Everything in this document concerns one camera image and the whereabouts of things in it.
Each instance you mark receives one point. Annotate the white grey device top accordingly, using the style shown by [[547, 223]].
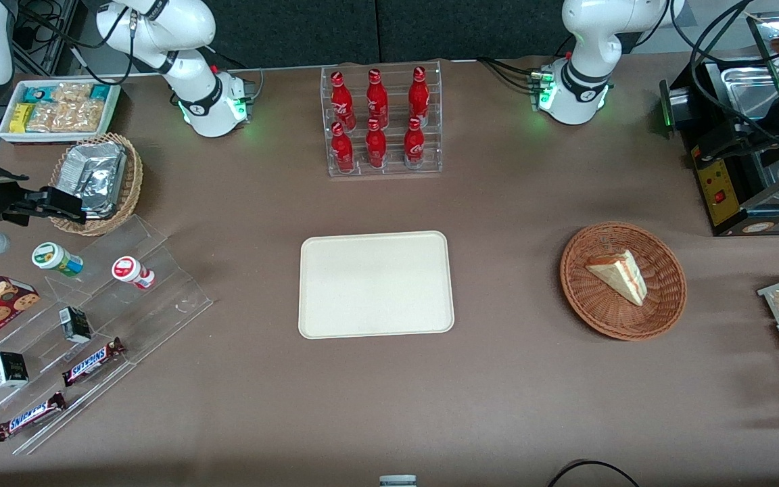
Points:
[[397, 481]]

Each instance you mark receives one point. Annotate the green label yogurt cup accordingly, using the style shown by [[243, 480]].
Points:
[[55, 258]]

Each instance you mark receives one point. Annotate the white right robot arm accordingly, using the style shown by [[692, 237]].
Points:
[[190, 74]]

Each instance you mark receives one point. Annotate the teal snack packet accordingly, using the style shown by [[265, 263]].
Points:
[[38, 94]]

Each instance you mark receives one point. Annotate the clear bag of nuts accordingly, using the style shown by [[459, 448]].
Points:
[[42, 117], [72, 92], [80, 116]]

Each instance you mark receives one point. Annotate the clear acrylic stepped display stand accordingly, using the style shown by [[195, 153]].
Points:
[[159, 297]]

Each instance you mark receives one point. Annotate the beige plastic serving tray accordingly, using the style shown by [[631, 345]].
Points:
[[376, 284]]

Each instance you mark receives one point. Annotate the red cola bottle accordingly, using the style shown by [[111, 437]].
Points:
[[414, 145], [377, 98], [342, 152], [341, 101], [376, 149], [419, 95]]

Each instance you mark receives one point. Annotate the black partition panel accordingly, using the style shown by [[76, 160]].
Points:
[[470, 27], [295, 30]]

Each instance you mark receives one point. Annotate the steel food pan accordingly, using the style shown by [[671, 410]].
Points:
[[740, 88]]

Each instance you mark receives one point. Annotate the red label yogurt cup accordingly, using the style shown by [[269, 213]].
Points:
[[131, 270]]

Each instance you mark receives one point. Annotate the yellow snack packet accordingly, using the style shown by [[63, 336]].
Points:
[[21, 118]]

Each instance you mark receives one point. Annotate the small black drink carton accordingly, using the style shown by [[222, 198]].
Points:
[[9, 369], [76, 325]]

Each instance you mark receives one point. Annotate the brown Snickers bar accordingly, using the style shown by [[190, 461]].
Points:
[[30, 416], [92, 362]]

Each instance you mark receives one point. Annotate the white rectangular snack tray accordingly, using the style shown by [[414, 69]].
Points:
[[113, 108]]

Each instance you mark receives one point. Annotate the brown round wicker basket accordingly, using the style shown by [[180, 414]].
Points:
[[599, 308]]

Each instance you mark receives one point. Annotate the black hot food display case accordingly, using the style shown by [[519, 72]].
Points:
[[721, 196]]

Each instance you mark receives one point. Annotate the clear acrylic bottle rack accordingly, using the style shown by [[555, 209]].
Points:
[[393, 169]]

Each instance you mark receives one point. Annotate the light tan wicker basket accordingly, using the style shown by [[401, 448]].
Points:
[[131, 182]]

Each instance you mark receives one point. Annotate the silver foil packet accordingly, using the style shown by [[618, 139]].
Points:
[[92, 172], [102, 210]]

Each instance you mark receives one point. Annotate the triangular sandwich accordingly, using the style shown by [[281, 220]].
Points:
[[623, 274]]

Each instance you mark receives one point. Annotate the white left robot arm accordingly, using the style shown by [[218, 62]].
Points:
[[585, 40]]

